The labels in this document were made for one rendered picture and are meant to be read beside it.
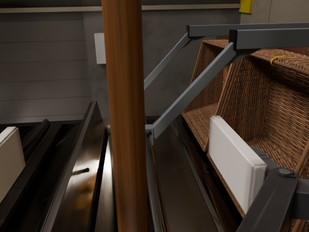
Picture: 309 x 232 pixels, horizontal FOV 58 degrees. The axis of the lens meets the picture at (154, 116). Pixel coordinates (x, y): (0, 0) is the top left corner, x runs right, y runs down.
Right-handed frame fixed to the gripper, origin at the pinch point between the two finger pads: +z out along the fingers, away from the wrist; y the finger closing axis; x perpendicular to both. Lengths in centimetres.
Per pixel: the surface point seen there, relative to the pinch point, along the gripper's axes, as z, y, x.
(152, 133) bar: 44.3, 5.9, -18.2
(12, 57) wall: 283, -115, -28
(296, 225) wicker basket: 33, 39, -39
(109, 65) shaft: 5.2, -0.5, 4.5
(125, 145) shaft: 4.6, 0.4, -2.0
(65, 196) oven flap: 55, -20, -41
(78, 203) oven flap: 63, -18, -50
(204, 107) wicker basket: 151, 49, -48
